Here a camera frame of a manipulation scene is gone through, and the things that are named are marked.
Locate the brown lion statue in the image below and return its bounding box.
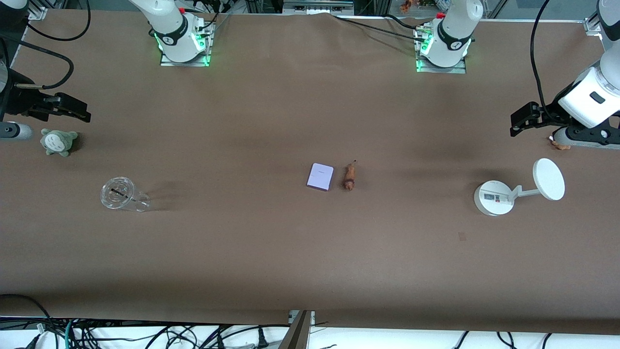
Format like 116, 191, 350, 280
343, 160, 357, 191

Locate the white round phone stand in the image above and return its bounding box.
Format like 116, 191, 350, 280
474, 158, 566, 217

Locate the grey plush toy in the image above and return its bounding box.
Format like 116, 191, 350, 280
40, 128, 78, 157

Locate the clear plastic cup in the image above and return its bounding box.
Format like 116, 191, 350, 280
100, 176, 151, 212

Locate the dark table support beam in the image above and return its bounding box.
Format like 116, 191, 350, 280
278, 310, 316, 349

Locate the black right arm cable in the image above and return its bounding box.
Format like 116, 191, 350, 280
0, 0, 92, 91

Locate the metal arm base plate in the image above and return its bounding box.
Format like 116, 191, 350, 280
159, 18, 213, 67
415, 25, 467, 74

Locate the metal frame rail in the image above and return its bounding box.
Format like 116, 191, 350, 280
283, 0, 355, 16

